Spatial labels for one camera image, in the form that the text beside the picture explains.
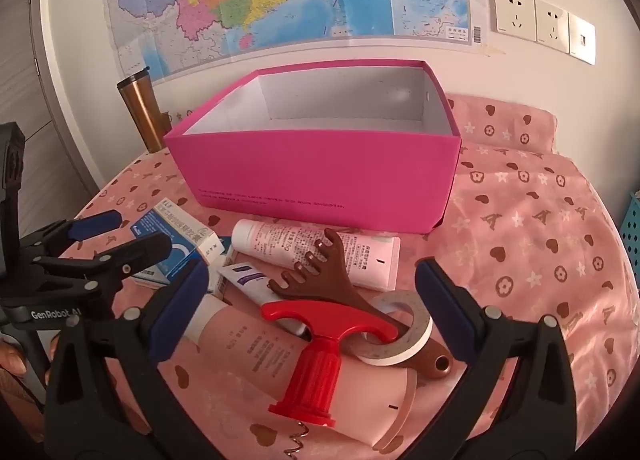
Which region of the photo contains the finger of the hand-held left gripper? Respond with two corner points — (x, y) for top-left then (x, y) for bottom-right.
(30, 232), (173, 292)
(20, 210), (125, 261)

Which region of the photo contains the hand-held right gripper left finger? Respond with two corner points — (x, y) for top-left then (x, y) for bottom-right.
(42, 257), (221, 460)

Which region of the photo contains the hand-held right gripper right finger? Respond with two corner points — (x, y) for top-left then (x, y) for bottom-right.
(395, 257), (591, 460)

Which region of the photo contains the small white purple-label tube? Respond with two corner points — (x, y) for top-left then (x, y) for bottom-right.
(215, 262), (311, 338)

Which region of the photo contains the red corkscrew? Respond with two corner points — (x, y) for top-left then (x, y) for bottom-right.
(260, 301), (401, 456)

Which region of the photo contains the pink cardboard box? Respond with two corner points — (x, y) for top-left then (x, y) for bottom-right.
(164, 60), (462, 235)

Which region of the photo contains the person's left hand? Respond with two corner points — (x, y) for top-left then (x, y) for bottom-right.
(0, 342), (27, 379)

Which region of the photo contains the blue white medicine box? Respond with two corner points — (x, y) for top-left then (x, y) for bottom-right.
(131, 197), (223, 288)

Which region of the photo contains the grey white tape roll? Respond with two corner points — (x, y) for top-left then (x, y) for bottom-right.
(345, 290), (433, 367)

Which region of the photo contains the large pink tube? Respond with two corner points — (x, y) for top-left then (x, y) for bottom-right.
(182, 297), (418, 453)

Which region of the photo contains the brown wooden hand massager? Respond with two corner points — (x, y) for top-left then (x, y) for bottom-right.
(268, 228), (453, 380)

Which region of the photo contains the pink printed blanket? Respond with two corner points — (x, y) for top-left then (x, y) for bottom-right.
(45, 92), (640, 460)

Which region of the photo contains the copper metal tumbler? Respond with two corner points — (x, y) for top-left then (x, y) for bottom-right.
(116, 66), (168, 153)

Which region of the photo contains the large white tube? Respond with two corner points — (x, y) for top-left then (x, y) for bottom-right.
(232, 219), (402, 291)

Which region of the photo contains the grey door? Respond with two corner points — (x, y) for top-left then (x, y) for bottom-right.
(0, 0), (101, 201)

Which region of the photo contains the blue plastic basket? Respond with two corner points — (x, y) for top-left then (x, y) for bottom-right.
(620, 192), (640, 261)

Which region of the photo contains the white wall socket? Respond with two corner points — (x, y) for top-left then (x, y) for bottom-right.
(534, 0), (571, 53)
(490, 0), (537, 41)

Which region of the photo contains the white wall data plate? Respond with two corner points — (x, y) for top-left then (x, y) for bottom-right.
(567, 12), (597, 66)

